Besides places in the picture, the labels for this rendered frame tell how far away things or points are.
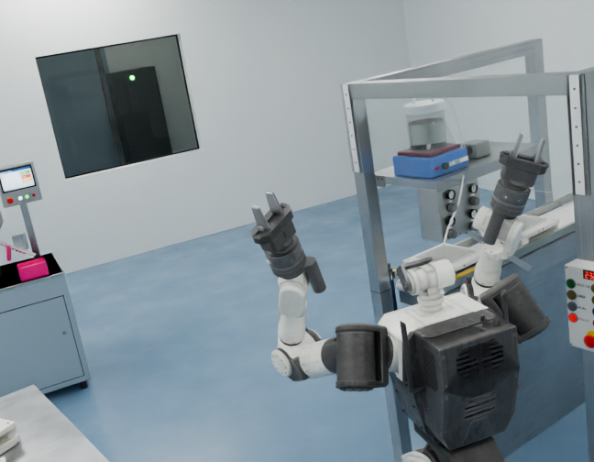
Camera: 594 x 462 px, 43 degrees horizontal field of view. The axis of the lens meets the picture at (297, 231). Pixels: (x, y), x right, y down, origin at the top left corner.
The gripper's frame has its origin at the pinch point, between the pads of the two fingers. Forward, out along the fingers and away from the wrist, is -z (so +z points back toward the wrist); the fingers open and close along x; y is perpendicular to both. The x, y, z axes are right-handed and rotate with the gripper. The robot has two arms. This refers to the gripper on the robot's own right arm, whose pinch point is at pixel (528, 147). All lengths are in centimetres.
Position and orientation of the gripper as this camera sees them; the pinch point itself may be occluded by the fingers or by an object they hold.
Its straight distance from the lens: 199.9
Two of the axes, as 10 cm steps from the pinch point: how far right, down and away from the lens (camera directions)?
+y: 1.9, -4.2, 8.9
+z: -2.0, 8.7, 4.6
